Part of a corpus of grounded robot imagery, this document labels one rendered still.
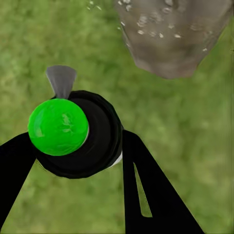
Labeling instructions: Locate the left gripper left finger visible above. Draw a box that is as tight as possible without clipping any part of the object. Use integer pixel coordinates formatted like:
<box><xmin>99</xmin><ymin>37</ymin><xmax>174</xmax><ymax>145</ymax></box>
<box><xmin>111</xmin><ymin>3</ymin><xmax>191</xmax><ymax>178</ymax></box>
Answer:
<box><xmin>0</xmin><ymin>132</ymin><xmax>36</xmax><ymax>230</ymax></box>

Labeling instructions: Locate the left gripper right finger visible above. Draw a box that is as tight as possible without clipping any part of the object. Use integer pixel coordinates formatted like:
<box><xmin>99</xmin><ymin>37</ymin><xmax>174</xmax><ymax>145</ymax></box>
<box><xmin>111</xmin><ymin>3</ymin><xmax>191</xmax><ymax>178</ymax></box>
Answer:
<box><xmin>122</xmin><ymin>130</ymin><xmax>205</xmax><ymax>234</ymax></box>

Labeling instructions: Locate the pesticide atomizer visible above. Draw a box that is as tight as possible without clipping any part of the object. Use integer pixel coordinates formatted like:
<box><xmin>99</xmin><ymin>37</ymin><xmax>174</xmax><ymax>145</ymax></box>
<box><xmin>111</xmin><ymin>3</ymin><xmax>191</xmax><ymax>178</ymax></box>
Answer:
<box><xmin>28</xmin><ymin>65</ymin><xmax>124</xmax><ymax>179</ymax></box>

